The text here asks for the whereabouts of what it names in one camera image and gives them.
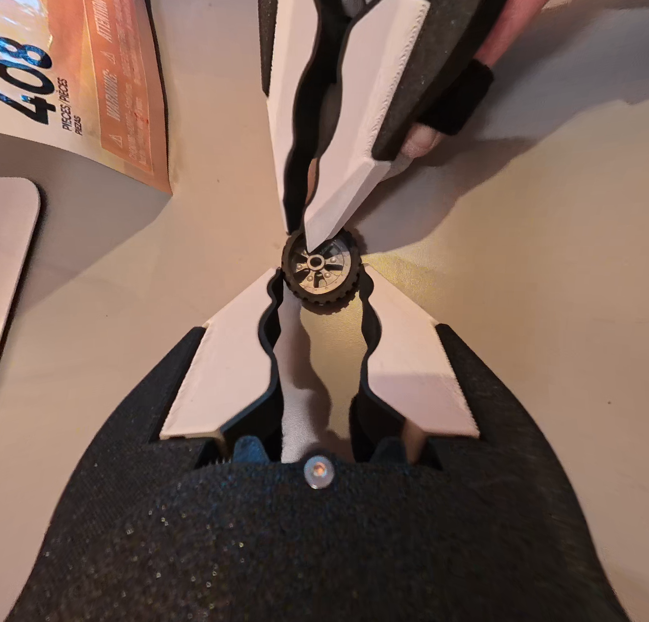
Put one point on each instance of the black toy wheel grey rim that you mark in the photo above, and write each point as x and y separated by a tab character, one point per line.
317	277

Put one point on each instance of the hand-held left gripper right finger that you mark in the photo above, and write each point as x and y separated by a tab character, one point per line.
416	373

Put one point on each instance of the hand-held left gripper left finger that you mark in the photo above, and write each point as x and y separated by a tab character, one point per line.
228	368

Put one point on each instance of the white rounded board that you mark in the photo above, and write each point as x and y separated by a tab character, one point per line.
18	251

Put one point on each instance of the person's right hand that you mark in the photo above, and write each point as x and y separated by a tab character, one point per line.
527	8

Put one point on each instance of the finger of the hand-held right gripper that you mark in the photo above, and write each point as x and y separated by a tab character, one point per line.
286	48
365	125

